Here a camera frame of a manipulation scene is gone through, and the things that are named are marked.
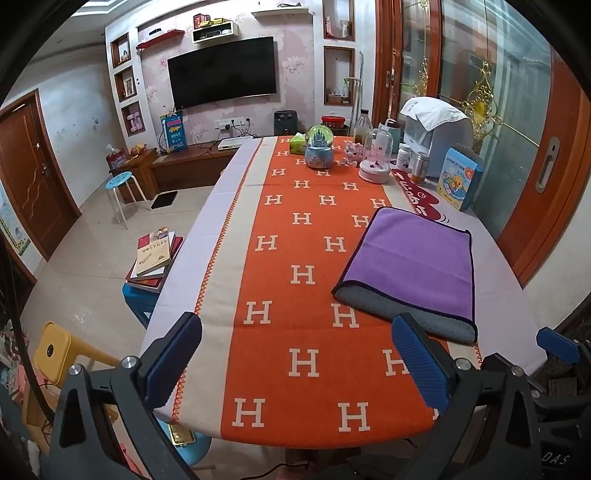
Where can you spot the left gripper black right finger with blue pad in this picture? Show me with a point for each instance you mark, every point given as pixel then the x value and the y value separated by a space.
pixel 509 447

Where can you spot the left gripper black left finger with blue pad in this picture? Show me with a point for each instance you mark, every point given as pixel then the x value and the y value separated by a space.
pixel 84 445

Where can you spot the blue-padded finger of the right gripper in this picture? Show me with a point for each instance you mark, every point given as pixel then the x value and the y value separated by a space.
pixel 559 346

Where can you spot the purple grey microfiber towel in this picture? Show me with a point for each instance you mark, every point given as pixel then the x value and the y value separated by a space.
pixel 406 263

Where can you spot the yellow plastic chair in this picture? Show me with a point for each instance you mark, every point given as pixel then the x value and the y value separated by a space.
pixel 58 350

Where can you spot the blue stool under books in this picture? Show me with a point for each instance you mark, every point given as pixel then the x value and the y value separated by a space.
pixel 140 302

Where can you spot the stack of books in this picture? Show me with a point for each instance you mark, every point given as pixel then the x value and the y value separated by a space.
pixel 156 252

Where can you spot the orange H-pattern table runner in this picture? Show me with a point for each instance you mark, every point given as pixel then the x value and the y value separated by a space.
pixel 281 362

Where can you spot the duck picture box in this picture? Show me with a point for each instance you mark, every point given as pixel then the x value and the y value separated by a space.
pixel 460 176

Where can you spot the red white cartoon mat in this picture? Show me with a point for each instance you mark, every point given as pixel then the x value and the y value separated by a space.
pixel 423 202

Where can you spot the silver orange can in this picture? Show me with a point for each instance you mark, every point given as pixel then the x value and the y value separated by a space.
pixel 420 168

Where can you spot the brown wooden door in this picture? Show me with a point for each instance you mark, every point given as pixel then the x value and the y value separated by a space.
pixel 31 176

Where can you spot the blue round stool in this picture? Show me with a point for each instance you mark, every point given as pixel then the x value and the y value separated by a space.
pixel 113 186

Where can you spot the white pill bottle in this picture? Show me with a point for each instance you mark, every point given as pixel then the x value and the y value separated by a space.
pixel 404 157

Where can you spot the white appliance with cloth cover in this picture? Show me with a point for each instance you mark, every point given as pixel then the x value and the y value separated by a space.
pixel 432 127

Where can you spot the pink glass dome ornament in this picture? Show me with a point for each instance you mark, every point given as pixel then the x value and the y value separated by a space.
pixel 376 168

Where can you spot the wooden tv cabinet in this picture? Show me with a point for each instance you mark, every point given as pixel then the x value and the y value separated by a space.
pixel 198 165

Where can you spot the pink block toy figure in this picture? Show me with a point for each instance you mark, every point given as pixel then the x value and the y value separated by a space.
pixel 353 154

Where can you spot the blue poster board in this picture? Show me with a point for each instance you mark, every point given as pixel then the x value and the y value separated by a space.
pixel 173 131

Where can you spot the glass bottle dark cap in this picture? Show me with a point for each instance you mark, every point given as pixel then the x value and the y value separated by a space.
pixel 363 128

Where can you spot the blue castle snow globe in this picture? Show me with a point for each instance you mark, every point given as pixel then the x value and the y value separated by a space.
pixel 318 153

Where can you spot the red lidded pot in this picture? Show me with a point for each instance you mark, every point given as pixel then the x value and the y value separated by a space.
pixel 334 121

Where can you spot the green tissue box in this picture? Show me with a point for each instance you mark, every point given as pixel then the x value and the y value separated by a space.
pixel 297 144

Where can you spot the black air fryer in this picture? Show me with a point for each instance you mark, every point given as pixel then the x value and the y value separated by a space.
pixel 285 122

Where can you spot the black flat television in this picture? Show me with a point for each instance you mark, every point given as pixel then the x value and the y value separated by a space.
pixel 243 68

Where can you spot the white wall shelf box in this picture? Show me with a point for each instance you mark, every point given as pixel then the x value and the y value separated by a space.
pixel 215 32

